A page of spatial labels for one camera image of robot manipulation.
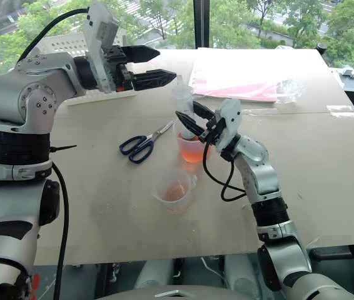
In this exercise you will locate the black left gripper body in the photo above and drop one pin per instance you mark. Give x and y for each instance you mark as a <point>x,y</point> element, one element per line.
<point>119,73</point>

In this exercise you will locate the clear plastic bottle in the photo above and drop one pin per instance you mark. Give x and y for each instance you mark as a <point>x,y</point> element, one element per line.
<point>183,97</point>

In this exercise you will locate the clear measuring cup, little red liquid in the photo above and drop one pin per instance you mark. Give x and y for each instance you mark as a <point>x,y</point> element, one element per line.
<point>172,190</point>

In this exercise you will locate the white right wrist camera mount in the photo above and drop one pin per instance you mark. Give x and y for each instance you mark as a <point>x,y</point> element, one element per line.
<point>231,115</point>

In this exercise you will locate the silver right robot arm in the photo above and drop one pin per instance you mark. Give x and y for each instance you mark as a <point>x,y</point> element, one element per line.
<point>259,178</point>

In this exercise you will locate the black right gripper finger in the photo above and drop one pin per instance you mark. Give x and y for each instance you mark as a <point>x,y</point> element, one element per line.
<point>202,111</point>
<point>191,125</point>

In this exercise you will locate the clear tape strip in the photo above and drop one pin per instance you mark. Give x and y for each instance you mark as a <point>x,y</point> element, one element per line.
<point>259,111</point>

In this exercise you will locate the white rounded robot leg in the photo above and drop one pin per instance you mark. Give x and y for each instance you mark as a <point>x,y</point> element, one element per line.
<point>153,275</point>
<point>241,273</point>

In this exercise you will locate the clear measuring cup, much red liquid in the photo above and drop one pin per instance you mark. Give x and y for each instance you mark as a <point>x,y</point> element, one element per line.
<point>192,151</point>

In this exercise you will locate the grey robot torso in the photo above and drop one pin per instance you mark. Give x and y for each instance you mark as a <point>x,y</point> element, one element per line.
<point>177,293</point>

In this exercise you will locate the pink and white paper pad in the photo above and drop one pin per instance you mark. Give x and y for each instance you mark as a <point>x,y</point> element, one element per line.
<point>236,73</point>

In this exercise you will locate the black zip tie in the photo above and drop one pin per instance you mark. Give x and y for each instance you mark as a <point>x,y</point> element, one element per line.
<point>64,147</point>

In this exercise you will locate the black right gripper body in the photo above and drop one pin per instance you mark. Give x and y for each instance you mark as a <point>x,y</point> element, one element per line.
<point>213,129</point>

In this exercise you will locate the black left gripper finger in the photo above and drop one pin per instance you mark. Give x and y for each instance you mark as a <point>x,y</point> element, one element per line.
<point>141,53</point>
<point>153,78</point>

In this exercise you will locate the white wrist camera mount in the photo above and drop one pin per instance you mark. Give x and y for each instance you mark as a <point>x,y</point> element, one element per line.
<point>99,37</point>
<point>231,115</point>

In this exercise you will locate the black round knob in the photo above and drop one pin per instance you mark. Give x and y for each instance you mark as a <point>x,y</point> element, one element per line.
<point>322,47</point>

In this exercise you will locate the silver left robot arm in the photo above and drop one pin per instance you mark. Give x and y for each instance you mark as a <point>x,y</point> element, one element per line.
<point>8,93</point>

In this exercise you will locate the clear tape patch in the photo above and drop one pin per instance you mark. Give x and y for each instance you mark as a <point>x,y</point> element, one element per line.
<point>342,112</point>

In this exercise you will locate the white perforated plastic tray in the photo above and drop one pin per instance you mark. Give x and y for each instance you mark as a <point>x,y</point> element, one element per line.
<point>64,43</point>

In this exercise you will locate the crumpled clear plastic wrapper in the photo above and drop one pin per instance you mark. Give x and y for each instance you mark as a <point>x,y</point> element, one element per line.
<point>289,89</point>

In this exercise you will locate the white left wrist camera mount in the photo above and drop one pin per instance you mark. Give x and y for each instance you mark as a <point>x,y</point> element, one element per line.
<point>99,37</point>

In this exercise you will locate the black window frame post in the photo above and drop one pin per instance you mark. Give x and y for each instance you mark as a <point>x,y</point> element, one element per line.
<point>202,22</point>

